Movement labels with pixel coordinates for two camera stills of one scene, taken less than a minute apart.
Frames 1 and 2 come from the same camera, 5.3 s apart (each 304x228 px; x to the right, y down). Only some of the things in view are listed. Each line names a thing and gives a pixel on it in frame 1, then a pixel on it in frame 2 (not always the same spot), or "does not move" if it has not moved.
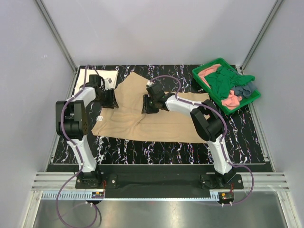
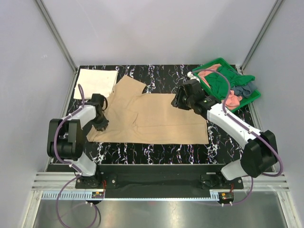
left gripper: [111, 103] -> [103, 124]
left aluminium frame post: [56, 35] does not move
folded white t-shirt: [111, 74] does not move
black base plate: [157, 177] does not move
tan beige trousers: [128, 121] does not move
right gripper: [146, 109] -> [176, 102]
